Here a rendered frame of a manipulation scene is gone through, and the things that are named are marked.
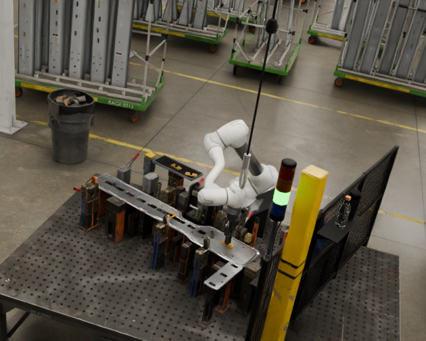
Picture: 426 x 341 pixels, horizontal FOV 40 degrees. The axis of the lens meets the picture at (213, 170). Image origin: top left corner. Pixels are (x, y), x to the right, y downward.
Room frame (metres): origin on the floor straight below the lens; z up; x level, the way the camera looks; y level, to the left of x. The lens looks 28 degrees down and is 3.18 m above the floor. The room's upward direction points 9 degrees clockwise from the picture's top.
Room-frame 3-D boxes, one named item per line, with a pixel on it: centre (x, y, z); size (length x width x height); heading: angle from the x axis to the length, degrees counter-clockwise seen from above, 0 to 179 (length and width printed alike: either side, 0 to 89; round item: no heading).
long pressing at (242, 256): (3.33, 0.25, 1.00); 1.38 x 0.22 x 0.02; 59
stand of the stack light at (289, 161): (2.26, -0.32, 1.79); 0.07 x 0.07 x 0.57
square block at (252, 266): (2.84, -0.34, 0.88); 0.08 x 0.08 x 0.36; 59
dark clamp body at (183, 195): (3.51, 0.16, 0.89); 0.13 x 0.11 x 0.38; 149
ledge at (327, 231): (2.86, -0.76, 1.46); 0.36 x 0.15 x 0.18; 149
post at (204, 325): (2.68, -0.10, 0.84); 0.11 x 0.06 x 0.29; 149
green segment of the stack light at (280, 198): (2.26, -0.32, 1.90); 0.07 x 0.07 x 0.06
